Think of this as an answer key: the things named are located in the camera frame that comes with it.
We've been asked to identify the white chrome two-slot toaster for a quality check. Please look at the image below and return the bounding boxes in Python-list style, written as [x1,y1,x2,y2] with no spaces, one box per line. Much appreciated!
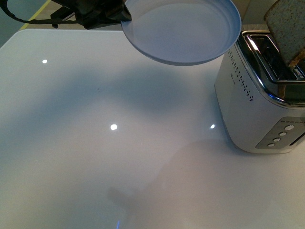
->
[214,31,305,154]

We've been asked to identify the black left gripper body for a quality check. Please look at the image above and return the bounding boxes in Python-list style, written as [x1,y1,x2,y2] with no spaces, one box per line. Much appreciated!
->
[51,0,132,30]

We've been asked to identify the brown bread slice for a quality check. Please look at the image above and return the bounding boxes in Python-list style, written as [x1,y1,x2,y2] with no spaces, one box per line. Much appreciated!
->
[264,0,305,67]

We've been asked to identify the black cable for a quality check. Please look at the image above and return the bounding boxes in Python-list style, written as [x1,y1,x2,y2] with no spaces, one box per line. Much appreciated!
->
[0,0,79,25]

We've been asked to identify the light blue round plate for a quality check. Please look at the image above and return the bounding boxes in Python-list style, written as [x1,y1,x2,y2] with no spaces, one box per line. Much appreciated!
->
[121,0,242,66]

